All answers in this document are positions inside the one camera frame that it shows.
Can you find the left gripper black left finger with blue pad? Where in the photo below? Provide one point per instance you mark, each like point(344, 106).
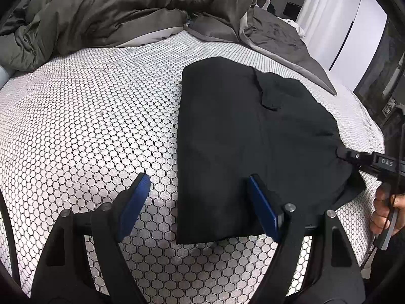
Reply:
point(82, 262)

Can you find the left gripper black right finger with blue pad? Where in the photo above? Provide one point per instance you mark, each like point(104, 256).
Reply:
point(312, 264)

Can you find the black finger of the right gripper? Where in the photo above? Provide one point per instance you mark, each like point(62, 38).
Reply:
point(343, 153)

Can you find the black pants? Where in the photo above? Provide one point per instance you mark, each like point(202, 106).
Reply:
point(235, 121)

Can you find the person's right hand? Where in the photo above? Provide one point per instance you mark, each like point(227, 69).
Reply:
point(382, 202)

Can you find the white curtain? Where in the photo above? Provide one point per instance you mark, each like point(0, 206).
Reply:
point(343, 36)

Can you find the hexagon pattern mattress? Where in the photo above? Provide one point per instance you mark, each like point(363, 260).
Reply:
point(78, 130)

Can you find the light blue pillow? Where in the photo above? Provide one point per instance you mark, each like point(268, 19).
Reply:
point(5, 75)

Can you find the grey duvet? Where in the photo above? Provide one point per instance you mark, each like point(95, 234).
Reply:
point(37, 30)

